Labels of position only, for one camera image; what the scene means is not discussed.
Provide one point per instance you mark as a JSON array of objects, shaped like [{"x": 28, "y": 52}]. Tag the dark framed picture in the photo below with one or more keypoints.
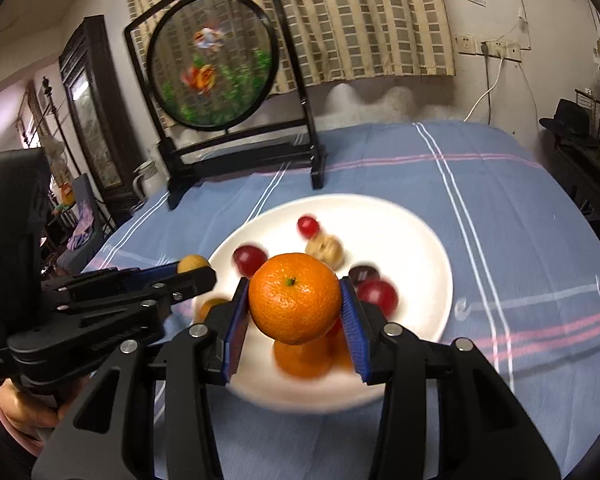
[{"x": 99, "y": 116}]

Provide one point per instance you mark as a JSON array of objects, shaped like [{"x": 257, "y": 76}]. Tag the pale yellow fruit on plate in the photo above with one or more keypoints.
[{"x": 326, "y": 248}]

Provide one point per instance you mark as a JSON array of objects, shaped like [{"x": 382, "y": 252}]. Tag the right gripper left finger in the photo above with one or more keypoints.
[{"x": 109, "y": 431}]

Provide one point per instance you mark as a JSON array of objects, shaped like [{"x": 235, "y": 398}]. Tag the dark red plum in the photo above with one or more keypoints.
[{"x": 381, "y": 293}]

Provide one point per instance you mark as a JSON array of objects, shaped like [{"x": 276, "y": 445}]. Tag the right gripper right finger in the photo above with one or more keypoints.
[{"x": 483, "y": 431}]

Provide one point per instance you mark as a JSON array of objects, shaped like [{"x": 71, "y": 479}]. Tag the red tomato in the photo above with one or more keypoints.
[{"x": 308, "y": 227}]

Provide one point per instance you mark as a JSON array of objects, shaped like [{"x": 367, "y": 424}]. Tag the dark purple plum on plate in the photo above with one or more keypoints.
[{"x": 361, "y": 273}]

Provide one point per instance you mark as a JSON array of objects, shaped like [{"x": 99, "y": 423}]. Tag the white round plate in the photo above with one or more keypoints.
[{"x": 407, "y": 253}]

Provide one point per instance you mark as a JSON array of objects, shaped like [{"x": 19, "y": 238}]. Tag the black hat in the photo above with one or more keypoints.
[{"x": 570, "y": 124}]

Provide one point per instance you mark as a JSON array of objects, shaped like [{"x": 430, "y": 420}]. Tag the blue striped tablecloth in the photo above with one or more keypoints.
[{"x": 478, "y": 239}]

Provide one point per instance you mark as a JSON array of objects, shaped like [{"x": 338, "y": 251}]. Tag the yellow-brown longan fruit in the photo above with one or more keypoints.
[{"x": 191, "y": 263}]

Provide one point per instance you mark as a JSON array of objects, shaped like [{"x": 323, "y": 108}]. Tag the large orange mandarin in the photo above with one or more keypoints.
[{"x": 294, "y": 298}]

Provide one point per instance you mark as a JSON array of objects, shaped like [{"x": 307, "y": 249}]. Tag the white kettle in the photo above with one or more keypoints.
[{"x": 148, "y": 180}]

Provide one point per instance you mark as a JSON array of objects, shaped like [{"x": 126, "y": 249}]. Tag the wall power strip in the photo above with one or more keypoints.
[{"x": 470, "y": 45}]

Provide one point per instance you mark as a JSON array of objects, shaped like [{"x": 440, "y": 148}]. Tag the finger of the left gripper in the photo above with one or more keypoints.
[
  {"x": 185, "y": 286},
  {"x": 154, "y": 274}
]

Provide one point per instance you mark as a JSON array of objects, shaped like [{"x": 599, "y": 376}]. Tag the large orange on plate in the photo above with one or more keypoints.
[{"x": 314, "y": 359}]

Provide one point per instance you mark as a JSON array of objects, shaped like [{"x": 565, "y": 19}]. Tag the small orange fruit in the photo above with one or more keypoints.
[{"x": 203, "y": 311}]

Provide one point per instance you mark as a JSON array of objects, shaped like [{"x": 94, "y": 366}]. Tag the round goldfish screen ornament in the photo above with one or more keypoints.
[{"x": 210, "y": 64}]

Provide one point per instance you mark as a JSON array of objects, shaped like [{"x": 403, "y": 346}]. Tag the left hand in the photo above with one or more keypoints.
[{"x": 22, "y": 415}]

